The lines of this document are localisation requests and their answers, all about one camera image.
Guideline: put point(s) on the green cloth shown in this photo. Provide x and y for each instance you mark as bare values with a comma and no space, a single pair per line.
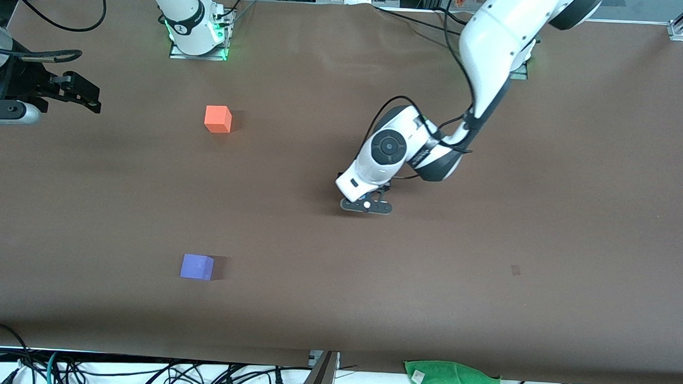
454,380

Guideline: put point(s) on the grey metal bar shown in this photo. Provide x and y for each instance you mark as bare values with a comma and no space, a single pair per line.
319,381

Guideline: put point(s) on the purple foam block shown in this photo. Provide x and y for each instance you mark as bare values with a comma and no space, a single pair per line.
197,267

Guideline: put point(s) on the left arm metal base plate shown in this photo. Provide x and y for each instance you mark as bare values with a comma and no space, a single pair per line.
520,74

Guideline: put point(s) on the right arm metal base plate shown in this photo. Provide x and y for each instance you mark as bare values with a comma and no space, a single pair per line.
178,54

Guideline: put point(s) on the orange foam block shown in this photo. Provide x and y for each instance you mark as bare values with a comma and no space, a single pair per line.
218,119

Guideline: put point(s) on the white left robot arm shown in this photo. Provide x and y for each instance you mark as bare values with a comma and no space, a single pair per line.
494,44

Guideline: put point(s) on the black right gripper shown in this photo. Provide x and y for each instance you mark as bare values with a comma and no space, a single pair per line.
28,82

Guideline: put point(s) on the white socket block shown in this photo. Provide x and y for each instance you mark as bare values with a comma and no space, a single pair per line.
315,359

